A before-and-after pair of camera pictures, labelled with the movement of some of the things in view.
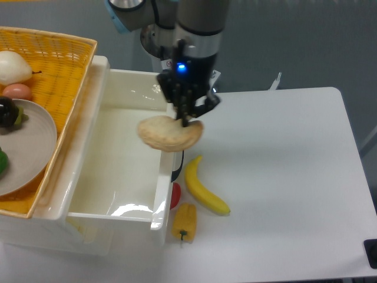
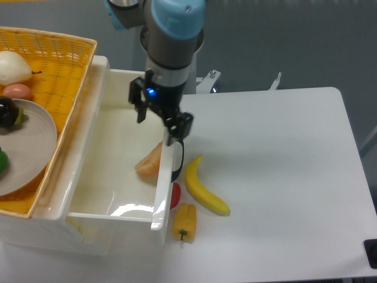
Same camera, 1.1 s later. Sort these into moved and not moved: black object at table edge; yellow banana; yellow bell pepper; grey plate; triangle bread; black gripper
Moved: black gripper; triangle bread
Not moved: black object at table edge; yellow banana; yellow bell pepper; grey plate
